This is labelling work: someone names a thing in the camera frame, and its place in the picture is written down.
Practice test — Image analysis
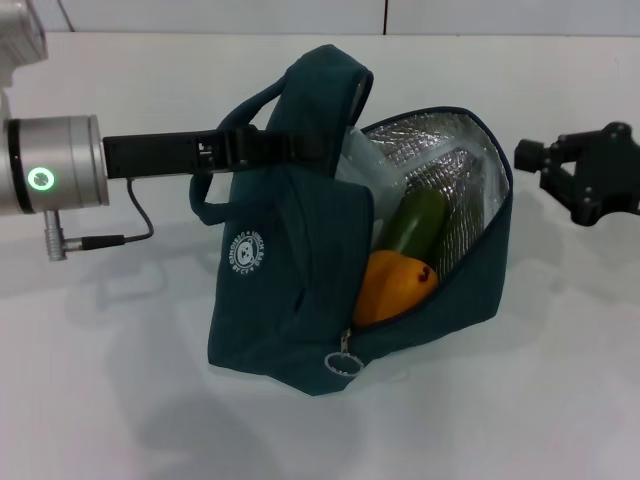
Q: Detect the clear plastic food container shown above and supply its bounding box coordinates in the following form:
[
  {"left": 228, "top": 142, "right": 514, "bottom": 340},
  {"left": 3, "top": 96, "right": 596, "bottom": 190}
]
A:
[{"left": 334, "top": 127, "right": 401, "bottom": 236}]

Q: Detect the green cucumber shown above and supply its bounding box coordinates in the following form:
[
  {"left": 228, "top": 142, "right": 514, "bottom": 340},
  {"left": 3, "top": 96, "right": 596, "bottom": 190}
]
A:
[{"left": 382, "top": 189, "right": 449, "bottom": 264}]

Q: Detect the orange yellow pear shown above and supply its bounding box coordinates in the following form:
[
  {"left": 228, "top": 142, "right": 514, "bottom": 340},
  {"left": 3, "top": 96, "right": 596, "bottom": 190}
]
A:
[{"left": 352, "top": 249, "right": 440, "bottom": 329}]

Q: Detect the dark teal insulated lunch bag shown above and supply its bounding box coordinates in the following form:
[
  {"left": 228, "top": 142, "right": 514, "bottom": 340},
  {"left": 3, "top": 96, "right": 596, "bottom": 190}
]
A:
[{"left": 188, "top": 43, "right": 516, "bottom": 399}]

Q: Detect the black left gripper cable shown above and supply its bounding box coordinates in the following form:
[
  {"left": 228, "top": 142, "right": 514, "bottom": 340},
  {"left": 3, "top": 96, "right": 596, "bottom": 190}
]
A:
[{"left": 43, "top": 177, "right": 155, "bottom": 264}]

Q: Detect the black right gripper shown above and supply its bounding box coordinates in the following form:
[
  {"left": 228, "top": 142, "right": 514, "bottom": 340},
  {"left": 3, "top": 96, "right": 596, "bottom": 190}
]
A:
[{"left": 513, "top": 121, "right": 640, "bottom": 229}]

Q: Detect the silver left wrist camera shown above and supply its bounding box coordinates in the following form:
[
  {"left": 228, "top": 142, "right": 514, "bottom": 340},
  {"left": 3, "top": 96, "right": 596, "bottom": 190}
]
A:
[{"left": 0, "top": 0, "right": 49, "bottom": 91}]

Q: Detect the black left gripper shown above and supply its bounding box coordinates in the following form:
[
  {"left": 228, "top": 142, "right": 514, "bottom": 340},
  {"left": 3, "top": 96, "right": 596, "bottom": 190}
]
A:
[{"left": 101, "top": 126, "right": 347, "bottom": 180}]

